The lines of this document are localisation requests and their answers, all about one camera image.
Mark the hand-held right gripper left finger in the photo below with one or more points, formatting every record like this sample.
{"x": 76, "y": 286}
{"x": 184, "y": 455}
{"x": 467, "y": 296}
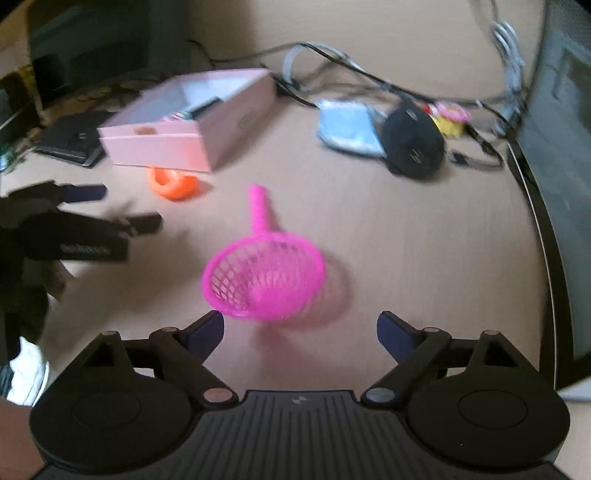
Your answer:
{"x": 210, "y": 330}

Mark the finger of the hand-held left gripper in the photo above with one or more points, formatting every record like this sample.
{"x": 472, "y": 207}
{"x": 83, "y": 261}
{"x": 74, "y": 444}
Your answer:
{"x": 85, "y": 193}
{"x": 144, "y": 224}

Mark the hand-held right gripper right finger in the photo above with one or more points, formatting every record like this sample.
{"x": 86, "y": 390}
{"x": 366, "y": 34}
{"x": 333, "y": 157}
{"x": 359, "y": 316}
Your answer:
{"x": 390, "y": 332}

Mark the pink plastic toy strainer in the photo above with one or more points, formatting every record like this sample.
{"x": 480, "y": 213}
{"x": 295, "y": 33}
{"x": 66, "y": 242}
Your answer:
{"x": 265, "y": 272}

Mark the pink cardboard box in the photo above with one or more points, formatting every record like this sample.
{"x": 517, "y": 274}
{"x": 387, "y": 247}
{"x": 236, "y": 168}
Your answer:
{"x": 184, "y": 138}

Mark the yellow plush toy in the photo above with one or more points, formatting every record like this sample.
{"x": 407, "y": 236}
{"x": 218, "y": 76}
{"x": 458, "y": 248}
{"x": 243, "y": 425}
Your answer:
{"x": 449, "y": 127}

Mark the wooden desktop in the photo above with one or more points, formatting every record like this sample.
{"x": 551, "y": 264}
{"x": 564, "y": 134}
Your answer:
{"x": 392, "y": 240}

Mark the orange plastic toy cup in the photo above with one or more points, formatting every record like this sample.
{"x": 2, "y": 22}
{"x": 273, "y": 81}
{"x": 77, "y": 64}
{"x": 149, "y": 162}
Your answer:
{"x": 173, "y": 184}

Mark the black notebook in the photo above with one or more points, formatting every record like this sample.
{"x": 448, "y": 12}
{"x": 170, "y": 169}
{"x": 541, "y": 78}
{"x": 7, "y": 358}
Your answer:
{"x": 69, "y": 138}

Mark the dark monitor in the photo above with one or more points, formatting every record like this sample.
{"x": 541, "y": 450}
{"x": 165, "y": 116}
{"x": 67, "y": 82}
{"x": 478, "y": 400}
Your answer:
{"x": 101, "y": 41}

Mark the black computer mouse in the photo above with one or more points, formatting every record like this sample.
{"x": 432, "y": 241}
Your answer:
{"x": 413, "y": 143}

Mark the light blue packet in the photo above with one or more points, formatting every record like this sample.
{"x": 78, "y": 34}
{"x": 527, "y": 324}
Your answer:
{"x": 346, "y": 127}

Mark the pink flower toy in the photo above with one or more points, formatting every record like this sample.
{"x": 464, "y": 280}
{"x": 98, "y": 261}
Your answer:
{"x": 450, "y": 110}

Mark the black monitor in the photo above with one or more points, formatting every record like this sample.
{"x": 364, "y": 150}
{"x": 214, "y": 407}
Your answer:
{"x": 568, "y": 184}

